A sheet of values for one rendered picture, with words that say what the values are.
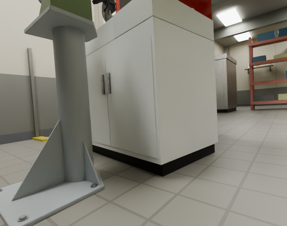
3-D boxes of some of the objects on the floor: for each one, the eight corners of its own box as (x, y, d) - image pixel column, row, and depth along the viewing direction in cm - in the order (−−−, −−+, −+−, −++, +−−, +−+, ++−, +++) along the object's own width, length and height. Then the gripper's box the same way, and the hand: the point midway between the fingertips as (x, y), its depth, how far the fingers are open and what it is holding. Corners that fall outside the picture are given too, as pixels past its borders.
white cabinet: (136, 139, 201) (132, 68, 198) (218, 153, 129) (214, 41, 125) (83, 151, 159) (76, 61, 155) (160, 182, 87) (150, 15, 83)
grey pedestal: (12, 235, 55) (-13, -33, 51) (-14, 195, 83) (-32, 20, 79) (126, 177, 94) (116, 23, 91) (82, 163, 122) (73, 45, 119)
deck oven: (208, 110, 724) (206, 66, 716) (238, 110, 652) (236, 60, 644) (194, 113, 614) (192, 60, 606) (229, 112, 542) (226, 53, 534)
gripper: (116, -7, 124) (118, 23, 125) (109, -1, 131) (111, 28, 132) (105, -12, 118) (107, 20, 119) (99, -5, 125) (101, 25, 126)
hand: (106, 21), depth 123 cm, fingers closed
